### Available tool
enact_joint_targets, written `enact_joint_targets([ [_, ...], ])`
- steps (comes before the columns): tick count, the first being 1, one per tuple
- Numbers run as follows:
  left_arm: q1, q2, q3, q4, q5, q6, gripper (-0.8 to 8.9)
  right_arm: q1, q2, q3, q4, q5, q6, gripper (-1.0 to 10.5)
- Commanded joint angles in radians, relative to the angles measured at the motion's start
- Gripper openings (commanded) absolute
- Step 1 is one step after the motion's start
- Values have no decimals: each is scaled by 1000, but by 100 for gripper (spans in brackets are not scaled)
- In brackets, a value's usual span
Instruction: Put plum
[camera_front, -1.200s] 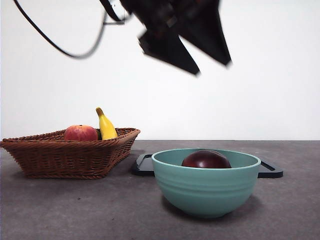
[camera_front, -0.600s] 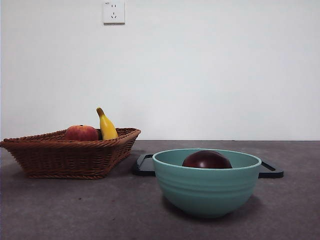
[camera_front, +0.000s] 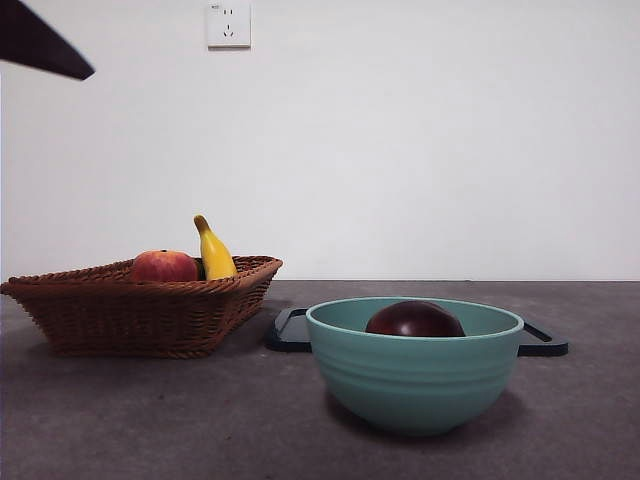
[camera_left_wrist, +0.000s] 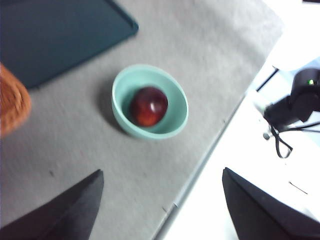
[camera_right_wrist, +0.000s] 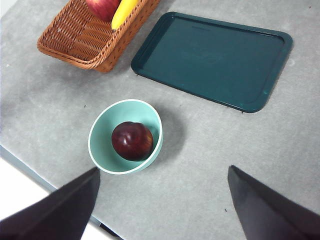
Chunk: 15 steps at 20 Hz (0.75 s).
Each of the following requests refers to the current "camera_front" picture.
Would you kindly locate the teal ribbed bowl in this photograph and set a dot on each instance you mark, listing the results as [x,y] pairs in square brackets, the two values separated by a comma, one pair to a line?
[415,385]

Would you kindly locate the yellow banana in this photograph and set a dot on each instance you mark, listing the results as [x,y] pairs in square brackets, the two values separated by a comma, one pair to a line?
[216,255]

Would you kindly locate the black rectangular tray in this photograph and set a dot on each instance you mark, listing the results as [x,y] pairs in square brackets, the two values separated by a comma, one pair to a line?
[285,345]

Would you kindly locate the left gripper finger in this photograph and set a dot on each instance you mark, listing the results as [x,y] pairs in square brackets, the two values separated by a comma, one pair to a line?
[30,40]

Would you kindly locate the brown wicker basket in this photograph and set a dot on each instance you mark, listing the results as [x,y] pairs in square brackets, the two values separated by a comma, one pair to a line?
[130,320]

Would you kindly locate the dark purple plum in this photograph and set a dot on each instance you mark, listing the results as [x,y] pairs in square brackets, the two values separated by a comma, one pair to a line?
[415,320]

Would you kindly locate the white wall power socket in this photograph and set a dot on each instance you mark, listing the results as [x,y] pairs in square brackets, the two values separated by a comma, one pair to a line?
[229,26]

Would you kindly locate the red orange peach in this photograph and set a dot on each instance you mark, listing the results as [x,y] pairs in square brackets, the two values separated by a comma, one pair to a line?
[165,266]

